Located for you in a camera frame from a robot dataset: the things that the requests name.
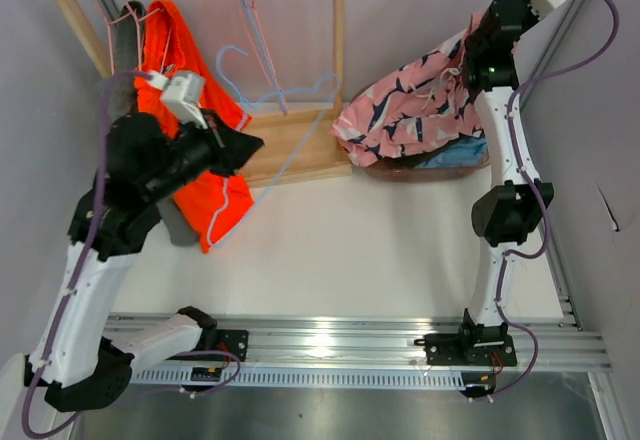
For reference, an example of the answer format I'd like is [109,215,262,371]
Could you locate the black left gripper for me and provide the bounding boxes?
[144,107,264,205]

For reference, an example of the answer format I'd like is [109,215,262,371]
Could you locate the bright orange shorts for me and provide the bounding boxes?
[133,0,256,255]

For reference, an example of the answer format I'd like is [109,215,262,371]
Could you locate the pink navy patterned shorts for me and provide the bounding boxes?
[330,12,483,167]

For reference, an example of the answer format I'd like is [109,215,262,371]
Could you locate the grey shorts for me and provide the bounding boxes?
[97,0,199,247]

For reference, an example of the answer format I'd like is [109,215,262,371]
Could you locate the light blue shorts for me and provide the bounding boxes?
[415,136,488,169]

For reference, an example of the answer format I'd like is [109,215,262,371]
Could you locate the blue hanger of patterned shorts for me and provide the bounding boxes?
[205,44,344,250]

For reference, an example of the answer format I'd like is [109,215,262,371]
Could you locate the pink hanger of blue shorts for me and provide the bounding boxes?
[229,0,289,116]

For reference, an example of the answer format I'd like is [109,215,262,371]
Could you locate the blue hanger of olive shorts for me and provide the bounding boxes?
[227,0,276,81]

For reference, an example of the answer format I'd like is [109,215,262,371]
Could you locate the pink hanger of orange shorts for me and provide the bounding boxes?
[111,0,174,75]

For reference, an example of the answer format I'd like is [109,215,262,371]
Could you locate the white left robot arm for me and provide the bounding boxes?
[25,110,264,413]

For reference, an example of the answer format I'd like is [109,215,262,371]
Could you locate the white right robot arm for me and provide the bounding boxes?
[456,0,554,364]

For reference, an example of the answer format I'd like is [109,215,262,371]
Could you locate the wooden clothes rack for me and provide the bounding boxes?
[54,0,351,187]

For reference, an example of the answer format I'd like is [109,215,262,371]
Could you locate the brown translucent plastic basket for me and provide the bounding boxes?
[344,84,491,182]

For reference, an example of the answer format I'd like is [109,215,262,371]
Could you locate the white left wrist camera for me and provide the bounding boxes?
[147,71,207,129]

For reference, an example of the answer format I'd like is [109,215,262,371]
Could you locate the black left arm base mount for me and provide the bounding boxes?
[187,329,249,362]

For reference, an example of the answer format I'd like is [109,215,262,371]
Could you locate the aluminium mounting rail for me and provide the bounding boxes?
[66,312,614,372]

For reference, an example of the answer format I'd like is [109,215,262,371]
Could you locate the slotted grey cable duct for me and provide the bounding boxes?
[131,364,491,391]

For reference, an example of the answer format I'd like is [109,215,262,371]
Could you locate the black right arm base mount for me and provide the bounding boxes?
[413,309,517,367]

